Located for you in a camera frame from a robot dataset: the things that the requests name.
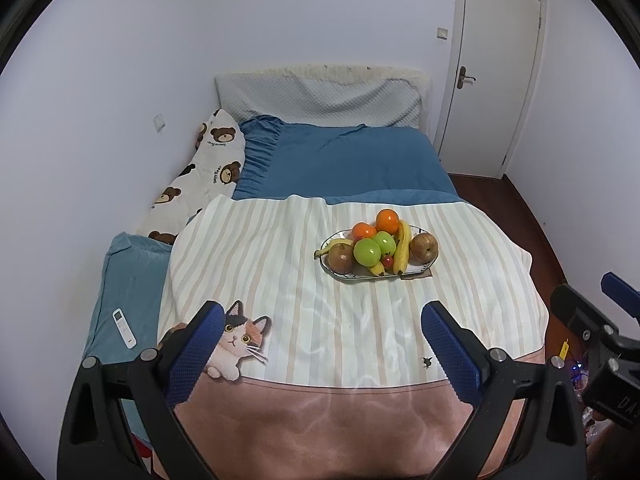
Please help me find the red white box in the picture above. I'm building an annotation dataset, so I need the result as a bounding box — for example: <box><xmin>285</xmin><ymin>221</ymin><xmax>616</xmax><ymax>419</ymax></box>
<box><xmin>131</xmin><ymin>432</ymin><xmax>157</xmax><ymax>476</ymax></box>

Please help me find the white bear print pillow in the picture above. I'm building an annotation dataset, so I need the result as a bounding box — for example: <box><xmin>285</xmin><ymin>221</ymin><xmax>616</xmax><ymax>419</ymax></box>
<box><xmin>136</xmin><ymin>108</ymin><xmax>247</xmax><ymax>246</ymax></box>

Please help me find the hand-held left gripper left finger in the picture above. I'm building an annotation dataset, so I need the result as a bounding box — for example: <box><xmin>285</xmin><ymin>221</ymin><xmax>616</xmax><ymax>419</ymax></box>
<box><xmin>59</xmin><ymin>301</ymin><xmax>226</xmax><ymax>480</ymax></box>

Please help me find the green apple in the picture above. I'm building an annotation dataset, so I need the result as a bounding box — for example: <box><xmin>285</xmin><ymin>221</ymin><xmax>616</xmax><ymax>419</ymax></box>
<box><xmin>374</xmin><ymin>230</ymin><xmax>398</xmax><ymax>257</ymax></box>
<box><xmin>353</xmin><ymin>238</ymin><xmax>383</xmax><ymax>267</ymax></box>

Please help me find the curved yellow banana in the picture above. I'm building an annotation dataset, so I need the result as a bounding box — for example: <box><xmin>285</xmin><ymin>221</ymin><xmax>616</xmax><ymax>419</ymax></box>
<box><xmin>313</xmin><ymin>240</ymin><xmax>387</xmax><ymax>278</ymax></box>

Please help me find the oval glass plate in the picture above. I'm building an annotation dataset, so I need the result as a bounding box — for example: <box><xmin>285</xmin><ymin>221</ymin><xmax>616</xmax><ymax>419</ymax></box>
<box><xmin>320</xmin><ymin>227</ymin><xmax>441</xmax><ymax>281</ymax></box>

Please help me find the striped cat blanket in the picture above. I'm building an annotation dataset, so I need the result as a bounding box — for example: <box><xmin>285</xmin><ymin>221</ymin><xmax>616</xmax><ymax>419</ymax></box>
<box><xmin>157</xmin><ymin>194</ymin><xmax>550</xmax><ymax>480</ymax></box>

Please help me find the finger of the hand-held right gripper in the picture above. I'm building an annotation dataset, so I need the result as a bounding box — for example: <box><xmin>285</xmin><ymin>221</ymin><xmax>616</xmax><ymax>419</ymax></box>
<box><xmin>600</xmin><ymin>271</ymin><xmax>640</xmax><ymax>319</ymax></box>
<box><xmin>550</xmin><ymin>284</ymin><xmax>621</xmax><ymax>345</ymax></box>

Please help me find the grey padded headboard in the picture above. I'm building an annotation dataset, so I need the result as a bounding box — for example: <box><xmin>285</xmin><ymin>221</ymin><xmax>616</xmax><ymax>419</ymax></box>
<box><xmin>215</xmin><ymin>67</ymin><xmax>433</xmax><ymax>129</ymax></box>

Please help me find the blue cushion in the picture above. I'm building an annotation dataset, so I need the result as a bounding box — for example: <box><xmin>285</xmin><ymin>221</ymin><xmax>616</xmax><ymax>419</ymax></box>
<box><xmin>81</xmin><ymin>232</ymin><xmax>173</xmax><ymax>441</ymax></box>

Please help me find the brown red apple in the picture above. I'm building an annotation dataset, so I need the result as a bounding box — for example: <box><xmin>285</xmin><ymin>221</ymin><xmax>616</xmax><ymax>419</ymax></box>
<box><xmin>327</xmin><ymin>241</ymin><xmax>357</xmax><ymax>275</ymax></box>
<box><xmin>410</xmin><ymin>232</ymin><xmax>439</xmax><ymax>264</ymax></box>

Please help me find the white remote control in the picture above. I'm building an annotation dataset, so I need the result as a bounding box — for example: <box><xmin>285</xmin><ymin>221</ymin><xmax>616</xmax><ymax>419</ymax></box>
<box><xmin>112</xmin><ymin>308</ymin><xmax>137</xmax><ymax>349</ymax></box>

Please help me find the long yellow banana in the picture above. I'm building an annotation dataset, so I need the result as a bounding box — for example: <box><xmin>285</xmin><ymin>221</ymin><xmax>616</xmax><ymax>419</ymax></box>
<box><xmin>392</xmin><ymin>220</ymin><xmax>412</xmax><ymax>276</ymax></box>

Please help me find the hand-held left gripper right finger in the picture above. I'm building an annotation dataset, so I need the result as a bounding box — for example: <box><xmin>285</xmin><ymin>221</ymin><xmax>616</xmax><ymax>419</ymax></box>
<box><xmin>421</xmin><ymin>301</ymin><xmax>587</xmax><ymax>480</ymax></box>

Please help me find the white door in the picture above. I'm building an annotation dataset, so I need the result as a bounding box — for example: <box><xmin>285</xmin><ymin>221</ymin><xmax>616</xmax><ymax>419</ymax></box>
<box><xmin>434</xmin><ymin>0</ymin><xmax>546</xmax><ymax>180</ymax></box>

